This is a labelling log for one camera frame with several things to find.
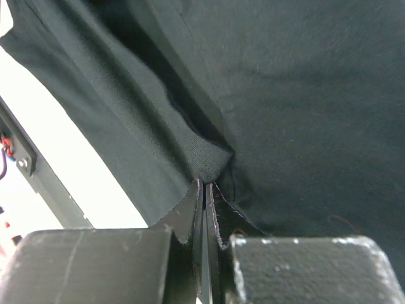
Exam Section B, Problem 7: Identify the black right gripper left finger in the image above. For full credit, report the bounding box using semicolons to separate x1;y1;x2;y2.
1;180;204;304

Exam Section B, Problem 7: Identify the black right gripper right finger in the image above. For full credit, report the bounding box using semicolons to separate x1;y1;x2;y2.
205;184;404;303

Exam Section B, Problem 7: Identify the black t shirt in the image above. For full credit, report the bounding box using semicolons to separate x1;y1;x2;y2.
0;0;405;237

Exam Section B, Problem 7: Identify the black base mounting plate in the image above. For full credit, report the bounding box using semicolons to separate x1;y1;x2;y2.
1;100;93;229

